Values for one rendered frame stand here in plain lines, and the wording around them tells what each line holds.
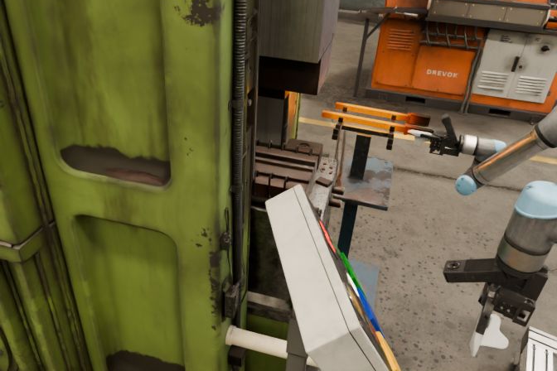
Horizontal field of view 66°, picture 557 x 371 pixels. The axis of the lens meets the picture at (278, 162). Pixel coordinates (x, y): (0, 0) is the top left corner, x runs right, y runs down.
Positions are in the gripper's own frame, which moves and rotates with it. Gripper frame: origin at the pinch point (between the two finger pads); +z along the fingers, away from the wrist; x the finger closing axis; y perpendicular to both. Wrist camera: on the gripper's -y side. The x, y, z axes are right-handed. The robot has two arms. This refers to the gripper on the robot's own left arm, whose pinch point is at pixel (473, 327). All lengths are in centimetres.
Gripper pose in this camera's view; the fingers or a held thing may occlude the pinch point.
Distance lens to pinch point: 103.5
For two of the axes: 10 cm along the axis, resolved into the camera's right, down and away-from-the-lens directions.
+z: -0.6, 8.6, 5.0
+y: 8.7, 3.0, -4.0
